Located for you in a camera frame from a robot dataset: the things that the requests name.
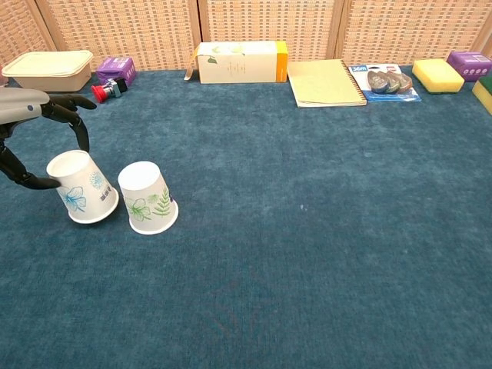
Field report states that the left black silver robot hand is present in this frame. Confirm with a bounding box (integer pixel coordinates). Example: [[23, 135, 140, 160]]
[[0, 87, 98, 191]]

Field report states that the paper cup blue flower print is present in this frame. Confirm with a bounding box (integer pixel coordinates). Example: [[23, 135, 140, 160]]
[[45, 150, 120, 224]]

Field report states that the beige lidded food container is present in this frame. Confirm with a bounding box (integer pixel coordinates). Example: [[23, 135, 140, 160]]
[[1, 50, 94, 93]]

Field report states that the red emergency push button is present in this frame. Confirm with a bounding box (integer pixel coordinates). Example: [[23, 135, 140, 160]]
[[91, 78, 128, 98]]

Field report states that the purple box with barcode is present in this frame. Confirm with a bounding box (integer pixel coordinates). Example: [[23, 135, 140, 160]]
[[95, 56, 136, 86]]

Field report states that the paper cup green leaf print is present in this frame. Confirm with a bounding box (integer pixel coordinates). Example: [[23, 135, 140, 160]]
[[117, 161, 180, 235]]

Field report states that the white orange tissue box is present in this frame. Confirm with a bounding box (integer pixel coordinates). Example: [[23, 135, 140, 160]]
[[183, 40, 289, 85]]

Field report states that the woven bamboo folding screen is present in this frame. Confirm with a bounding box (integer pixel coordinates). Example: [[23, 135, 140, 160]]
[[0, 0, 492, 72]]

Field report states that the blue table cloth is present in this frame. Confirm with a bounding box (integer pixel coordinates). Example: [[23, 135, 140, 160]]
[[0, 68, 492, 369]]

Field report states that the spiral bound kraft notebook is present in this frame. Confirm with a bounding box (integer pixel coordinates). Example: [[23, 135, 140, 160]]
[[287, 58, 368, 109]]

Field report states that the blue correction tape blister pack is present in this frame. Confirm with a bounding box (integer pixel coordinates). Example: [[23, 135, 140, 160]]
[[347, 64, 423, 103]]

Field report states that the purple box with white label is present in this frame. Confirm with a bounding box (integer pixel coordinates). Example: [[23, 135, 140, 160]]
[[446, 51, 492, 83]]

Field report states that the green yellow scouring sponge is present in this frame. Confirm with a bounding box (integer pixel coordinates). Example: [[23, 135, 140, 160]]
[[471, 75, 492, 115]]

